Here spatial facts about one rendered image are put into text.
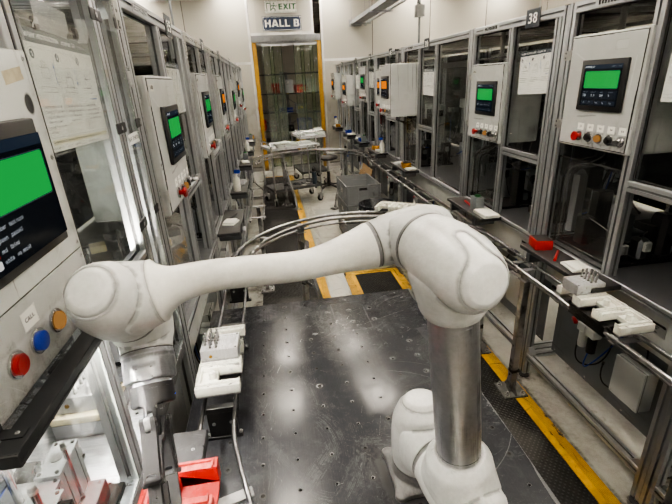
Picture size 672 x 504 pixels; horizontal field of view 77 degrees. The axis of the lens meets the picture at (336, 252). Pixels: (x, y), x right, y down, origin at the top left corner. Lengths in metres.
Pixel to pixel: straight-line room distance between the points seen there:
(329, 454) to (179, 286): 0.91
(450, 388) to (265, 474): 0.73
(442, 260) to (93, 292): 0.52
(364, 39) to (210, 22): 2.99
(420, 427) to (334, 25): 8.76
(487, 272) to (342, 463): 0.90
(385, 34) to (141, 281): 9.16
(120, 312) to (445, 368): 0.58
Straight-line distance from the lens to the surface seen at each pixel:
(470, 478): 1.07
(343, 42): 9.46
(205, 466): 1.12
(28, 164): 0.78
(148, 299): 0.68
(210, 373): 1.50
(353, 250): 0.85
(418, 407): 1.21
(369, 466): 1.43
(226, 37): 9.35
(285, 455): 1.48
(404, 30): 9.77
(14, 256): 0.71
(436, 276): 0.72
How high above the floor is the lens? 1.76
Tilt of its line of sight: 22 degrees down
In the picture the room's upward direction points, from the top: 3 degrees counter-clockwise
